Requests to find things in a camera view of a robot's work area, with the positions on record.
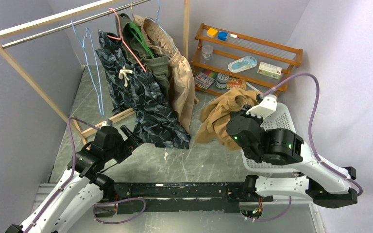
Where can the green hanger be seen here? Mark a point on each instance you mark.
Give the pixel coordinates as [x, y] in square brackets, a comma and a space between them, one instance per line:
[135, 30]

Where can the orange snack packet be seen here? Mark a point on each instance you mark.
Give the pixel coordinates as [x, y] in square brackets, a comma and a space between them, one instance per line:
[236, 83]

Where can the white pen with red tip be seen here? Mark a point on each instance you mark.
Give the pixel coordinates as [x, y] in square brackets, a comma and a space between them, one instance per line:
[252, 87]

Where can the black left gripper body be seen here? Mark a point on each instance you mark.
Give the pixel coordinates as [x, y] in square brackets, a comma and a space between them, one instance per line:
[122, 148]

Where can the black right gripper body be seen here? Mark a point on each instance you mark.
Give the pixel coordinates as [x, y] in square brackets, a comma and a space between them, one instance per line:
[243, 113]

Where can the marker pen set pack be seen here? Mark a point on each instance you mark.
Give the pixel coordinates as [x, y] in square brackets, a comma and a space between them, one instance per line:
[205, 79]

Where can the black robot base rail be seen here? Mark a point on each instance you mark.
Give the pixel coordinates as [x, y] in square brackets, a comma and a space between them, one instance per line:
[173, 197]

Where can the clear plastic cup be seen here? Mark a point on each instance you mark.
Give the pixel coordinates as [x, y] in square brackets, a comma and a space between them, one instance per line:
[207, 51]

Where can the yellow block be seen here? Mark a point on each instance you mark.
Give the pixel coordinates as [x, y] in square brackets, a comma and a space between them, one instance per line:
[212, 32]

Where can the pink wire hanger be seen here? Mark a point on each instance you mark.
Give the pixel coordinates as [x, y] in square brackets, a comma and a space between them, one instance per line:
[123, 40]

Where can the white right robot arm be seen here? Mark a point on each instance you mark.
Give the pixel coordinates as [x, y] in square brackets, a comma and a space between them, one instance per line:
[324, 183]

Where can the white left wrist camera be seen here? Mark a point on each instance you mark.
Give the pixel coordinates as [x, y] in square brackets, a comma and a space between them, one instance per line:
[106, 123]

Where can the beige shorts with white stripe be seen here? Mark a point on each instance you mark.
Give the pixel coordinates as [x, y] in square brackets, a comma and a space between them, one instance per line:
[181, 90]

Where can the tan brown shorts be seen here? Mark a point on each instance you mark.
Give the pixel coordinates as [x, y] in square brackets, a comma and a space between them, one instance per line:
[215, 116]

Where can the dark leaf-print shorts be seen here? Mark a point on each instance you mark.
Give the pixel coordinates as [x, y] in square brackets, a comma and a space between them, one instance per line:
[132, 87]

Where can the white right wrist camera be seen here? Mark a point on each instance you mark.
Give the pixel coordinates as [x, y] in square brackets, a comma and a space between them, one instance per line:
[266, 107]

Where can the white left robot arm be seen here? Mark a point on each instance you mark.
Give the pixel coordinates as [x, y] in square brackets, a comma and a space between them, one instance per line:
[82, 184]

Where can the olive green shorts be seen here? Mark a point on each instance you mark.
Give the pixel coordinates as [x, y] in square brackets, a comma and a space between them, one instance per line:
[158, 66]

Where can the blue block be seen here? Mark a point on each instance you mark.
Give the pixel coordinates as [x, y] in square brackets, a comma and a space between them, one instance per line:
[223, 36]

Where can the white green box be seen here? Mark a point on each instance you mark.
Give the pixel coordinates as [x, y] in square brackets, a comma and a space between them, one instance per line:
[269, 70]

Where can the orange wooden shelf rack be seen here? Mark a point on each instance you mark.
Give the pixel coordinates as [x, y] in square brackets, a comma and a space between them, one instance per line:
[238, 46]

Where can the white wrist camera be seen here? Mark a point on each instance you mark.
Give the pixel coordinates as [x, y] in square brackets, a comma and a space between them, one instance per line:
[266, 107]
[106, 123]

